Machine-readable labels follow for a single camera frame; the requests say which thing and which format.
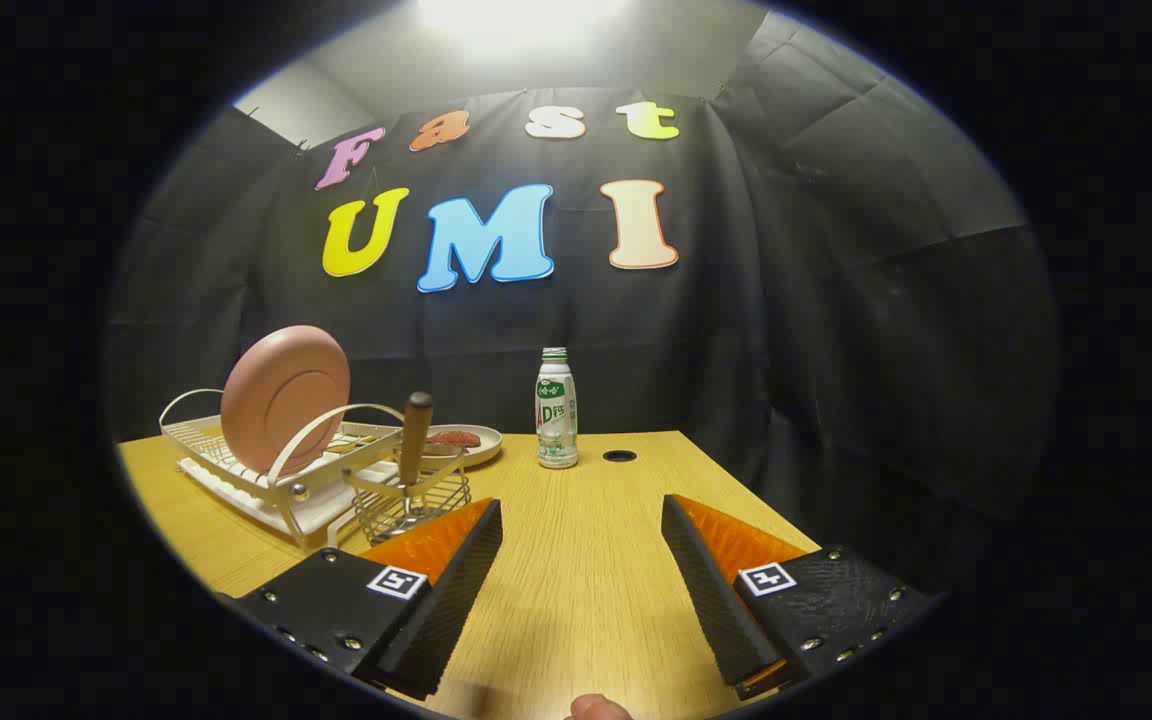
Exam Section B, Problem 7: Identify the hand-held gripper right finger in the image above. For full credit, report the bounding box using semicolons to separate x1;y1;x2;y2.
661;493;942;701

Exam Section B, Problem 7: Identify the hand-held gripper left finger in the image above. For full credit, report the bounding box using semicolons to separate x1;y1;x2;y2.
219;497;504;702

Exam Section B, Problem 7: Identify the metal wire basket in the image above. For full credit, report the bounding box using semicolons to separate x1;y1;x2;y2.
341;445;473;546

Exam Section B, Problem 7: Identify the white wire dish rack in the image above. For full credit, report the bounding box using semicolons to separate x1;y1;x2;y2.
158;388;407;548

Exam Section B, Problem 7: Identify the wooden handled spoon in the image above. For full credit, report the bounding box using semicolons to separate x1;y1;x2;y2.
398;391;434;501

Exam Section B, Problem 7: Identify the pink plate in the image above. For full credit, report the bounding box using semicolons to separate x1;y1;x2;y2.
220;325;352;477

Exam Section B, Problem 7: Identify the beige plate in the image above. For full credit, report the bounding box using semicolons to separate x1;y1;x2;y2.
406;424;504;469

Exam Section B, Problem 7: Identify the white green drink bottle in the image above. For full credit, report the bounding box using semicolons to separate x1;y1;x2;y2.
535;347;580;470

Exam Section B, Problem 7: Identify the black backdrop cloth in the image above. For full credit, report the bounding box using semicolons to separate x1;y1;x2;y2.
106;10;1062;601

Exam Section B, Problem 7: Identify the ceiling light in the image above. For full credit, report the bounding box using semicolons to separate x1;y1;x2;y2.
421;0;629;53

